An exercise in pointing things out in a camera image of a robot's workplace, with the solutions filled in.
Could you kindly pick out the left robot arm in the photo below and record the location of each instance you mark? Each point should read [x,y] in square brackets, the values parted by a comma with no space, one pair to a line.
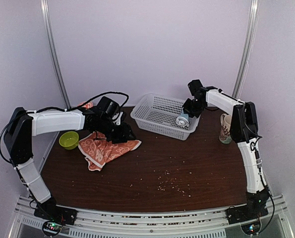
[20,135]

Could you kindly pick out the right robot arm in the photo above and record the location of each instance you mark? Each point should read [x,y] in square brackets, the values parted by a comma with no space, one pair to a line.
[243,131]

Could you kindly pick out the right aluminium frame post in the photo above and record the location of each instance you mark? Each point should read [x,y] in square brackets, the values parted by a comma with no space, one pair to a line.
[247,48]

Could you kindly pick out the aluminium front rail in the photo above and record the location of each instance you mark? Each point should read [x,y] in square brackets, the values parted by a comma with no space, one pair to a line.
[209,223]

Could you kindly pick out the left aluminium frame post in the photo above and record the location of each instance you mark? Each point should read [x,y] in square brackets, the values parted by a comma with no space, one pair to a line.
[53,52]

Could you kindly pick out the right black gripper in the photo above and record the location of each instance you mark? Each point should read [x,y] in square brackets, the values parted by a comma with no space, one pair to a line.
[186,109]

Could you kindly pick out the small green bowl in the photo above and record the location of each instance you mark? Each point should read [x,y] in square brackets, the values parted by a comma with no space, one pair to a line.
[69,140]

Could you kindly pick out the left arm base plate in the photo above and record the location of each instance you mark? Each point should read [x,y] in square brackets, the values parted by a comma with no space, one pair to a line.
[53,224]

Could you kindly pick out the beige mug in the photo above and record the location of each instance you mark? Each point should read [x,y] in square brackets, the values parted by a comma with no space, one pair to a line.
[225,136]

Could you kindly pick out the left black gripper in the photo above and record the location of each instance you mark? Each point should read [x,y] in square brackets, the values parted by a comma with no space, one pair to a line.
[123,135]

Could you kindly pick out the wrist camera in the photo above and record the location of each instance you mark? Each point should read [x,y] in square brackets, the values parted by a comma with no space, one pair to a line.
[110,110]
[194,86]

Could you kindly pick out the red patterned bowl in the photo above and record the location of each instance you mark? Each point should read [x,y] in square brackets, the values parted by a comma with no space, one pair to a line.
[86,105]

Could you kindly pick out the aluminium frame post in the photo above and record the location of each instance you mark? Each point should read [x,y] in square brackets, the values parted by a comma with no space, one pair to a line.
[53,52]
[247,48]

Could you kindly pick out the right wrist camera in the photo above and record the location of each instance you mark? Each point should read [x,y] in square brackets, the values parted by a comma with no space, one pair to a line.
[194,86]

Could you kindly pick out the blue patterned towel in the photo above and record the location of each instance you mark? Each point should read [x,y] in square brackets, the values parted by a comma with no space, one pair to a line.
[182,120]

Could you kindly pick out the orange bunny towel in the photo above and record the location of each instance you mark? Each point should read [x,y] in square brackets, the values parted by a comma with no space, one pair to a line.
[97,151]

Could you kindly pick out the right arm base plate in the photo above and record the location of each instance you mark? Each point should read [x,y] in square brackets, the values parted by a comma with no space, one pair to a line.
[246,217]

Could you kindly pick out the white plastic basket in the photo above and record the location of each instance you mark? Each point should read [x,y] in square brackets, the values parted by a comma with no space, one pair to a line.
[156,113]

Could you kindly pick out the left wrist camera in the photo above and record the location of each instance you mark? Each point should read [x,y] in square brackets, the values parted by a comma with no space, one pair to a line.
[110,110]

